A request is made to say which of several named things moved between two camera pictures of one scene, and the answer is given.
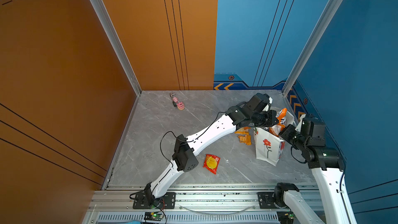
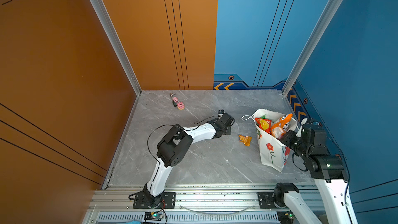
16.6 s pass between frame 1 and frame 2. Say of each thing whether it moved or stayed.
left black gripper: moved
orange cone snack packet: stayed
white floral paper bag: moved
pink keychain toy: stayed
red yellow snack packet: moved
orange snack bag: moved
